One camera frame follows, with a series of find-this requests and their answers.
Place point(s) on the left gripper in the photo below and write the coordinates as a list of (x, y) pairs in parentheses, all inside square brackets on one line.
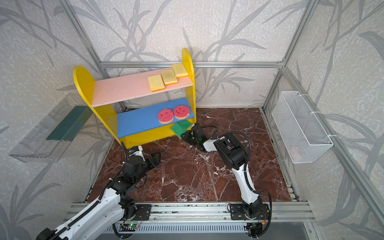
[(151, 160)]

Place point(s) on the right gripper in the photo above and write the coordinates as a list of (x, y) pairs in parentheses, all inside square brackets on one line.
[(191, 136)]

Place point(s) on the green sponge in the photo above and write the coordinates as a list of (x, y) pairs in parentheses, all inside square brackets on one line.
[(178, 130), (185, 124)]

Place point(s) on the pink smiley sponge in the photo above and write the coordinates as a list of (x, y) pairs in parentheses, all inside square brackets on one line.
[(181, 112), (165, 116)]

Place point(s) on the orange yellow sponge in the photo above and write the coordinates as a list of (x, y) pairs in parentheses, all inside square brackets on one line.
[(156, 83)]

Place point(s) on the blue lower shelf board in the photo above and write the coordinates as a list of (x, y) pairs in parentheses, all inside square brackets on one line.
[(145, 119)]

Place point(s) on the pink top shelf board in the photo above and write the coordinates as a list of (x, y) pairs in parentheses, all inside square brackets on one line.
[(130, 87)]

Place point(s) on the green circuit board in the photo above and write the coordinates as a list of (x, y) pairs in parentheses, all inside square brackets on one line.
[(130, 227)]

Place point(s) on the dark green scouring pad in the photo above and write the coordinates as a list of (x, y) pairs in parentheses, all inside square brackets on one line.
[(69, 127)]

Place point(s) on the pink item in basket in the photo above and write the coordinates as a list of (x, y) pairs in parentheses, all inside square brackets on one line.
[(295, 154)]

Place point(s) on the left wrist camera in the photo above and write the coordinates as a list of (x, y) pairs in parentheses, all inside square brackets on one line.
[(136, 151)]

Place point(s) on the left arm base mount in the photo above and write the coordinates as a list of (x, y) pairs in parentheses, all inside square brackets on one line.
[(140, 212)]

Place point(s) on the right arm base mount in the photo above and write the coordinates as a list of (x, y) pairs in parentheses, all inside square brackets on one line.
[(238, 213)]

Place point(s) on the yellow shelf unit frame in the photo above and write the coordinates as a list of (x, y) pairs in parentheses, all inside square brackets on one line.
[(85, 84)]

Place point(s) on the white wire mesh basket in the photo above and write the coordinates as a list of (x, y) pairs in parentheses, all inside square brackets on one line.
[(300, 127)]

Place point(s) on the clear plastic wall tray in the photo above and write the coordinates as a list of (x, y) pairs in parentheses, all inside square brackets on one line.
[(34, 148)]

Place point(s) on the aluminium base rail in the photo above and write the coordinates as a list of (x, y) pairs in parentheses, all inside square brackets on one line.
[(216, 212)]

